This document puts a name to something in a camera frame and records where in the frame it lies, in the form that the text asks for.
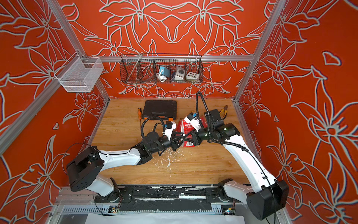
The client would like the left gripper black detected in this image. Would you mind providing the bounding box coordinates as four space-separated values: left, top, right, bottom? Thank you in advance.
150 133 186 156

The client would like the red ruler set package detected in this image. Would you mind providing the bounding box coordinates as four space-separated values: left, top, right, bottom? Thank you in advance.
200 116 208 128
176 119 195 147

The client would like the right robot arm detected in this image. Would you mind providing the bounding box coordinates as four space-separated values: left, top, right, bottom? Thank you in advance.
185 91 290 220

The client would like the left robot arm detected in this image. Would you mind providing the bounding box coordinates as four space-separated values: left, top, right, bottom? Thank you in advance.
66 132 186 197

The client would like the black orange tool case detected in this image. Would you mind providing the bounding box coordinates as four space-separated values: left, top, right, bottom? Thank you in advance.
142 100 177 121

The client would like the white dotted cube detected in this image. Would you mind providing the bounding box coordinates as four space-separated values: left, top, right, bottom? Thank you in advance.
186 72 200 81

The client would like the white timer device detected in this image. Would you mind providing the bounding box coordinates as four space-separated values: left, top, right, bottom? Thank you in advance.
171 67 186 81

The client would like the blue white small box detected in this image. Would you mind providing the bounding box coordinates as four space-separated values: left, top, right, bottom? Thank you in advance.
158 66 170 78

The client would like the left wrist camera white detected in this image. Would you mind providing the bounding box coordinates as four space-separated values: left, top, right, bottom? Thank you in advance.
165 121 177 140

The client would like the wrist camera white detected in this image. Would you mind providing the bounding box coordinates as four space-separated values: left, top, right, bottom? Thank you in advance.
165 121 177 140
184 113 204 132

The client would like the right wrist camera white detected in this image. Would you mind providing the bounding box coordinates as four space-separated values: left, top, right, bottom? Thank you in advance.
184 113 204 132

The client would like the orange handled screwdriver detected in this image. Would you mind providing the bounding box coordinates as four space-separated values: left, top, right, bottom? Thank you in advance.
137 108 142 126

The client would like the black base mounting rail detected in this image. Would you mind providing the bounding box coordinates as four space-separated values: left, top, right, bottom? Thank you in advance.
92 184 240 215

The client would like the black wire wall basket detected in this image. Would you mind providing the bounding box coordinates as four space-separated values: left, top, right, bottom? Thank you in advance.
120 53 204 84

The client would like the clear plastic wall bin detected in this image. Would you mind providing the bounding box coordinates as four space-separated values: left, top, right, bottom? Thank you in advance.
54 52 104 93

